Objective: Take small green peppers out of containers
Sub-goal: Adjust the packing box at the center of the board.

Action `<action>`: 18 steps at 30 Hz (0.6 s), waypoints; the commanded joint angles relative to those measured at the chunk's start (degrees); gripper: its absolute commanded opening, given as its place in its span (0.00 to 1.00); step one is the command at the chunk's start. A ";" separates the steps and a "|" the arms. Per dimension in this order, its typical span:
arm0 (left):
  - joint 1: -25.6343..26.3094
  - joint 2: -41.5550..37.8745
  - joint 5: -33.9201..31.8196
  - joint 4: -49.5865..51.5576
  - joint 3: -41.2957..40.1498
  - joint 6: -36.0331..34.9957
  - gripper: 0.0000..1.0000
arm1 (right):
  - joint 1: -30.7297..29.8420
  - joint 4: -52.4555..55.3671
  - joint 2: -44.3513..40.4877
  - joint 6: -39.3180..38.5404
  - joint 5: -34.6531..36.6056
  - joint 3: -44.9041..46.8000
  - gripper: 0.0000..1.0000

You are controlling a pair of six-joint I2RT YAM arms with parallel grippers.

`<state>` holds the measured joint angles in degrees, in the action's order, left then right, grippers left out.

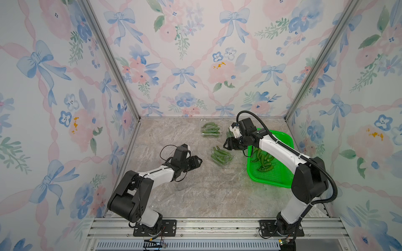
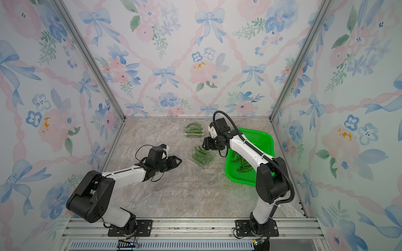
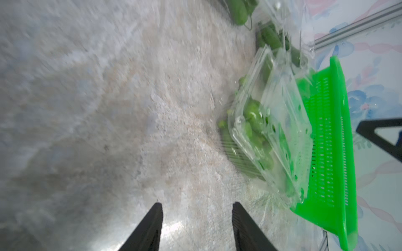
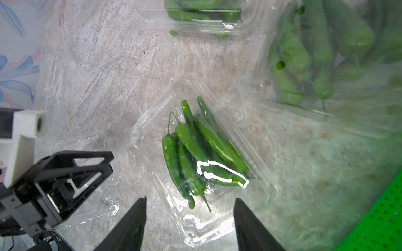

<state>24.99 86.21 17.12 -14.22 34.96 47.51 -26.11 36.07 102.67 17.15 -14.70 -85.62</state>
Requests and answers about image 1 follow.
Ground clear pepper container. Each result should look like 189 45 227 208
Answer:
226 129 234 138
210 146 234 167
201 122 222 138

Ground green peppers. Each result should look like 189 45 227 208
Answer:
251 149 274 173

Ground bright green plastic basket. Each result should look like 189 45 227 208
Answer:
247 148 294 189

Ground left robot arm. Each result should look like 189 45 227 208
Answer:
107 144 203 229

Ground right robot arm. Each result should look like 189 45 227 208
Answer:
224 118 330 236

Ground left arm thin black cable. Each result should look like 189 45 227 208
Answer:
159 144 180 164

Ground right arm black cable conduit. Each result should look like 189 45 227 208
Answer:
236 110 339 220

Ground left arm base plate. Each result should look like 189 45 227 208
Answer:
133 219 177 237

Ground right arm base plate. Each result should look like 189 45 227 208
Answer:
259 220 305 238

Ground aluminium front rail frame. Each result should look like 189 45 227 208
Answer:
82 218 356 251

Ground left aluminium corner post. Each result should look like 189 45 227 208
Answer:
77 0 140 123

